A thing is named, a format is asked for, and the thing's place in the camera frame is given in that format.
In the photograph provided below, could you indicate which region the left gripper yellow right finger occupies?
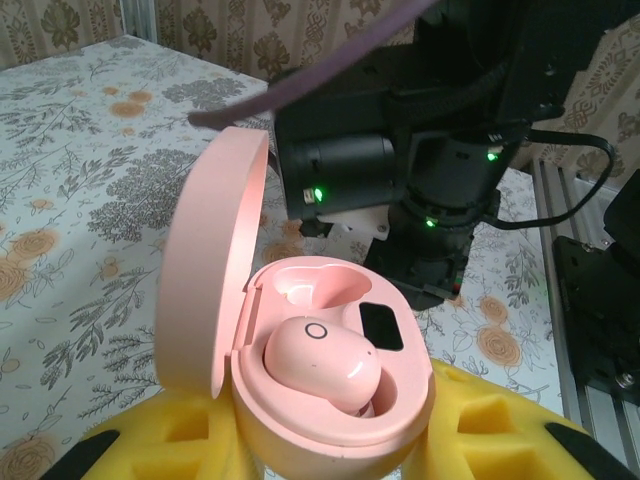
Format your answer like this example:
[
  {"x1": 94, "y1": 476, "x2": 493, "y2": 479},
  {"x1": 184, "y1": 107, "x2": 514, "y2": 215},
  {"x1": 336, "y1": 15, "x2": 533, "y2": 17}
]
[{"x1": 394, "y1": 355, "x2": 640, "y2": 480}]

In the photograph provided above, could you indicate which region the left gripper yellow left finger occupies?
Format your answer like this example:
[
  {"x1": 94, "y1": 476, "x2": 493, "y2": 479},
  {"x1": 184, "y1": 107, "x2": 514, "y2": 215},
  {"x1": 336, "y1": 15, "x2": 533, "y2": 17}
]
[{"x1": 42, "y1": 392, "x2": 261, "y2": 480}]

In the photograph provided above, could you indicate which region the pink earbud charging case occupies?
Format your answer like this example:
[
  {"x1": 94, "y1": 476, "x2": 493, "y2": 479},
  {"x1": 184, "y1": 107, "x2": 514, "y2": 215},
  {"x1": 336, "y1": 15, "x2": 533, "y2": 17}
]
[{"x1": 153, "y1": 125, "x2": 436, "y2": 480}]

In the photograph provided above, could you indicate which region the pink earbud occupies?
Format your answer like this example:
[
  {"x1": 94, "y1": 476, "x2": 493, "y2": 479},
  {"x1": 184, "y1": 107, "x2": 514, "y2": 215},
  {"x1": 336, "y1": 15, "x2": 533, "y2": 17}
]
[{"x1": 263, "y1": 316, "x2": 380, "y2": 417}]

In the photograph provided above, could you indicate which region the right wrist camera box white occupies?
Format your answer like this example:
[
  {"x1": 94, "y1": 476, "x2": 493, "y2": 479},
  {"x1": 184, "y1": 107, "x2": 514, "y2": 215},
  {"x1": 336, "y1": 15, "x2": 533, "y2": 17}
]
[{"x1": 317, "y1": 204, "x2": 392, "y2": 244}]

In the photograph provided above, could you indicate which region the purple cable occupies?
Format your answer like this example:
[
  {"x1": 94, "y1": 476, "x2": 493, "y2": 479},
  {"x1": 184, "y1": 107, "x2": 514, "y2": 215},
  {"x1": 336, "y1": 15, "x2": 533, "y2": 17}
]
[{"x1": 187, "y1": 0, "x2": 436, "y2": 129}]

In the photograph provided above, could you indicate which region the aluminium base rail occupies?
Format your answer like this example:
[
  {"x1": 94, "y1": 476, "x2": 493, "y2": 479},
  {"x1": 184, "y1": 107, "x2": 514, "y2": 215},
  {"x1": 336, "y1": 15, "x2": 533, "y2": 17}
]
[{"x1": 529, "y1": 158, "x2": 640, "y2": 439}]

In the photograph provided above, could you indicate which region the thin black cable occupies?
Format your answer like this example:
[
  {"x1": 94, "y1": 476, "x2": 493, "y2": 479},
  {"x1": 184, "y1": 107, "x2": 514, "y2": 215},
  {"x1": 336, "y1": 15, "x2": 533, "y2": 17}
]
[{"x1": 479, "y1": 127, "x2": 617, "y2": 232}]

